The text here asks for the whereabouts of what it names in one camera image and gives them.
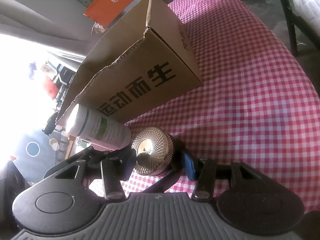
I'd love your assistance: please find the white supplement bottle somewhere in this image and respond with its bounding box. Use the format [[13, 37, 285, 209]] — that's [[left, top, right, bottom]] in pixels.
[[66, 104, 131, 151]]

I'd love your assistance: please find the gold lidded jar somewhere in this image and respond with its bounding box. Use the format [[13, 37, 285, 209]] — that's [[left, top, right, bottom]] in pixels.
[[132, 126, 185, 176]]

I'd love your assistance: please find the pink checkered tablecloth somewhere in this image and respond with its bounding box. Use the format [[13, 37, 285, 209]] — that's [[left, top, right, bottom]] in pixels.
[[128, 0, 319, 211]]

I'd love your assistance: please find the wheelchair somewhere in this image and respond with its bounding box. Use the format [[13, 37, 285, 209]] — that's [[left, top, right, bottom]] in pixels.
[[41, 62, 75, 100]]

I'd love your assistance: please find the brown cardboard box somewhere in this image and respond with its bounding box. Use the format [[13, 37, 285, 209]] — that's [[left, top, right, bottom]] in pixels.
[[57, 0, 202, 126]]

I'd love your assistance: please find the orange Philips box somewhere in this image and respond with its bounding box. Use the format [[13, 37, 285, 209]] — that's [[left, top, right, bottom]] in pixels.
[[84, 0, 134, 27]]

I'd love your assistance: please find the beige drape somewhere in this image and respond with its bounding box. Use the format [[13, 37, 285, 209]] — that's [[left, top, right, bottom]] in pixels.
[[1, 0, 103, 59]]

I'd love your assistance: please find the white quilted cushion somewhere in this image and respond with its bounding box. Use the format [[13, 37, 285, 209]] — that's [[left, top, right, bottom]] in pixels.
[[293, 0, 319, 28]]

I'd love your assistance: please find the black chair frame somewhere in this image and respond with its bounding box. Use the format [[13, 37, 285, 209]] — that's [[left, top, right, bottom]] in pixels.
[[280, 0, 319, 56]]

